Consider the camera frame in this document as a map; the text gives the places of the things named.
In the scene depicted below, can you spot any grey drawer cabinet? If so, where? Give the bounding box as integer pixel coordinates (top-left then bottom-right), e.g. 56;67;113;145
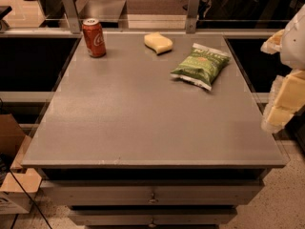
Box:
23;32;285;229

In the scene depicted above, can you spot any right metal bracket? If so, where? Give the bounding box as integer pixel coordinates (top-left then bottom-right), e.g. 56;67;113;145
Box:
185;0;200;33

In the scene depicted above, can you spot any glass barrier panel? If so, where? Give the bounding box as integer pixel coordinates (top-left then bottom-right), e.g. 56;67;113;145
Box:
0;0;304;30

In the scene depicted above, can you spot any lower drawer knob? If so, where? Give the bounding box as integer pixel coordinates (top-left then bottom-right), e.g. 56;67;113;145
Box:
148;219;157;228

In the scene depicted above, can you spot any red soda can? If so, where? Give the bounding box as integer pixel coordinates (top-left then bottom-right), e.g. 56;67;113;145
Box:
82;18;106;57

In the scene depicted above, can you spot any green chip bag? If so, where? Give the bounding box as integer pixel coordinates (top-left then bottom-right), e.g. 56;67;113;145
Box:
171;43;231;91

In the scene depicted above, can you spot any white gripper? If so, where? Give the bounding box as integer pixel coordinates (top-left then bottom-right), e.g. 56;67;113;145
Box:
260;5;305;134

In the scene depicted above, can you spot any cardboard box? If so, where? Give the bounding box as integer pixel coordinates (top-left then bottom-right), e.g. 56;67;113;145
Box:
0;114;42;215

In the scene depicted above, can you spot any drawer knob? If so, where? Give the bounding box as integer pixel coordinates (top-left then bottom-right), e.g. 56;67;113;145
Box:
148;193;158;204
148;219;157;228

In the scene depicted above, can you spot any black cable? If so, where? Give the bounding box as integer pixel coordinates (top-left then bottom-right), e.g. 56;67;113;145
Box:
6;165;53;229

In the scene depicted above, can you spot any upper drawer knob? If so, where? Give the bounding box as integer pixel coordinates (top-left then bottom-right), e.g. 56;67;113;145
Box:
148;193;158;204

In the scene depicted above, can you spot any left metal bracket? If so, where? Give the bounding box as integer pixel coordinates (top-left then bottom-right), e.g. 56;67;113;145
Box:
62;0;82;33

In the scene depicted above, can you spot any yellow sponge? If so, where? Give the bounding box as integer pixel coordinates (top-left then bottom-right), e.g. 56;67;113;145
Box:
144;32;173;54

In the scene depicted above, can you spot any metal bracket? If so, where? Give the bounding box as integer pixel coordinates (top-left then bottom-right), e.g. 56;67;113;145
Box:
62;0;82;33
185;0;200;33

